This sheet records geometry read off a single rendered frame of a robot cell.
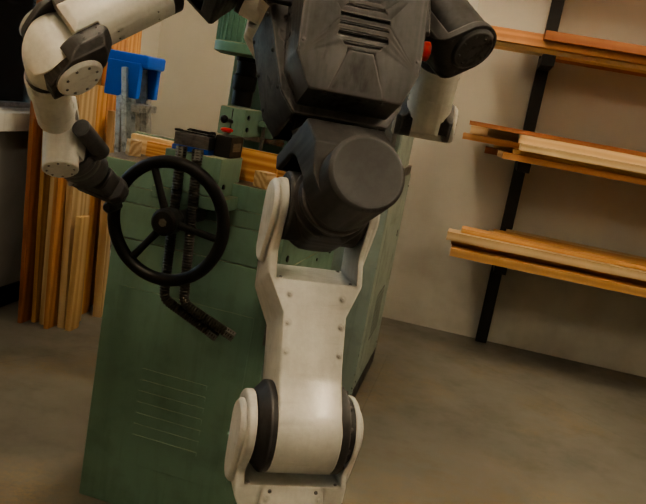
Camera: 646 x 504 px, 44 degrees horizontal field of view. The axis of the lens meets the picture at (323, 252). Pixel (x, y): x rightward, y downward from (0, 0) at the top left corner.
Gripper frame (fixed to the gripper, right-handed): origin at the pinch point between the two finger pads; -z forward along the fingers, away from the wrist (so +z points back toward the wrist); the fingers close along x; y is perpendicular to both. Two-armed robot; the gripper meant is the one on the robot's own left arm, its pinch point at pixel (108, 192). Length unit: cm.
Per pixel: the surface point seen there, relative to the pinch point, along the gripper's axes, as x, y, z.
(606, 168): 95, 148, -193
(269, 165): 19.2, 28.2, -24.9
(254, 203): 21.7, 16.7, -21.6
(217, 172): 15.1, 16.6, -10.1
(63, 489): -5, -64, -64
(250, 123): 8.4, 37.7, -26.8
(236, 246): 20.6, 6.7, -27.1
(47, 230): -101, 10, -138
